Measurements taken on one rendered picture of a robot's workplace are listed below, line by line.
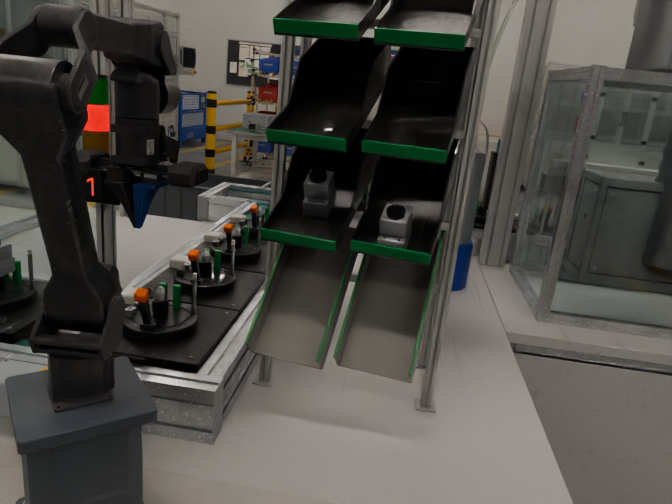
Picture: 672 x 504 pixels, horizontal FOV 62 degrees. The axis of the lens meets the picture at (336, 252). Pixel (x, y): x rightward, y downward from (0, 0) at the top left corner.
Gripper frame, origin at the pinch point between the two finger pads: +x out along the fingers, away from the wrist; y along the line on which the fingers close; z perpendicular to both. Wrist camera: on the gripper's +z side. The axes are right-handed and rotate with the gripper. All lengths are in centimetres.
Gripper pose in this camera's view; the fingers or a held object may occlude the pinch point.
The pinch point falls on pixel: (137, 204)
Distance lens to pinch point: 84.3
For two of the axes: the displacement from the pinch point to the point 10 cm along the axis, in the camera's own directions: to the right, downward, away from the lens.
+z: 1.3, -2.8, 9.5
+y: -9.9, -1.3, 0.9
